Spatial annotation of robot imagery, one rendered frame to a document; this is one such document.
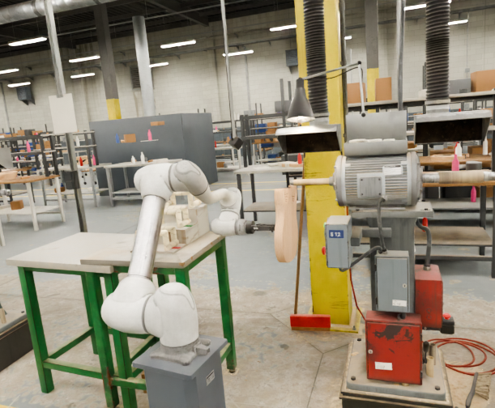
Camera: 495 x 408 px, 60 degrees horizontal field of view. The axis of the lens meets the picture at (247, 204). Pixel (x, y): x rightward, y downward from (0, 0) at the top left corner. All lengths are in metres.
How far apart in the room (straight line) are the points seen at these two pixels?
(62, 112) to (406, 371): 2.85
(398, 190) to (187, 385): 1.21
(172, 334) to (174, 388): 0.20
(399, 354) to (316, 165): 1.44
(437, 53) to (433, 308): 1.16
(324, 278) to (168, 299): 1.80
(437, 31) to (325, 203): 1.43
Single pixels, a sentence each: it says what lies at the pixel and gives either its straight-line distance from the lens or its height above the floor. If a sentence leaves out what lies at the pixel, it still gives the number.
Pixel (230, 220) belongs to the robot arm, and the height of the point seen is 1.04.
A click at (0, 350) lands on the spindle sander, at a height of 0.15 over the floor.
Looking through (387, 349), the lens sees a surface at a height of 0.48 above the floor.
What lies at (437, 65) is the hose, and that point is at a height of 1.75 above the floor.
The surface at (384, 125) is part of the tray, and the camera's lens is 2.19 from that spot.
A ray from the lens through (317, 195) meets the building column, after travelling 3.09.
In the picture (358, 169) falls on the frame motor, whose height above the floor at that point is 1.32.
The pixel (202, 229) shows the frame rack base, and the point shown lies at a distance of 2.56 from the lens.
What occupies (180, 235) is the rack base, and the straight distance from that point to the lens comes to 2.39.
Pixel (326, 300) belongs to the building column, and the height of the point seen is 0.21.
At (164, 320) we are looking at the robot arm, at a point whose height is 0.87.
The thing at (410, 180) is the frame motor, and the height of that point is 1.26.
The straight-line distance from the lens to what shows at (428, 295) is 2.20.
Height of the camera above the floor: 1.57
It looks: 11 degrees down
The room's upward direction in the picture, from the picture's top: 5 degrees counter-clockwise
